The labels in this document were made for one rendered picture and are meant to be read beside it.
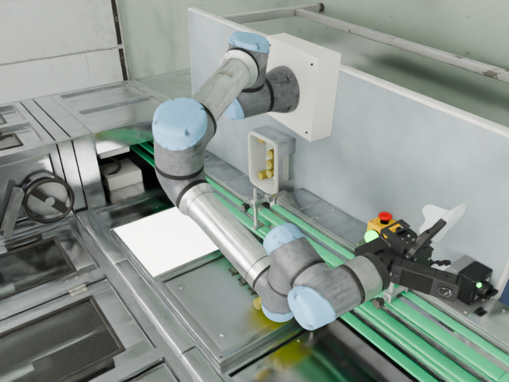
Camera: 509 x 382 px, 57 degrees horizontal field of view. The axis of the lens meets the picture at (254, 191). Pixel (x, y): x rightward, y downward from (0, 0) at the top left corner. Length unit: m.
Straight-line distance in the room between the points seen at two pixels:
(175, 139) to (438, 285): 0.58
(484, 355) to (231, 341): 0.72
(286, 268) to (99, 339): 0.98
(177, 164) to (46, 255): 1.19
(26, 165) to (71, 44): 2.92
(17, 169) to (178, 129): 1.29
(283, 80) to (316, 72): 0.13
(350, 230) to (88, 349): 0.92
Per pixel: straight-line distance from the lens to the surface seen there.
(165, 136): 1.01
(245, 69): 1.28
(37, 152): 2.17
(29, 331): 1.80
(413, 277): 0.85
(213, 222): 1.02
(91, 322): 1.75
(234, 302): 1.65
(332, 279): 0.80
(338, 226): 1.53
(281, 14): 2.40
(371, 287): 0.82
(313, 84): 1.43
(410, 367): 1.39
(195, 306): 1.65
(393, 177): 1.42
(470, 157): 1.25
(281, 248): 0.83
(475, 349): 1.25
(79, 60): 5.04
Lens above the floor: 1.77
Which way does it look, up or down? 30 degrees down
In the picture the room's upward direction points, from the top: 110 degrees counter-clockwise
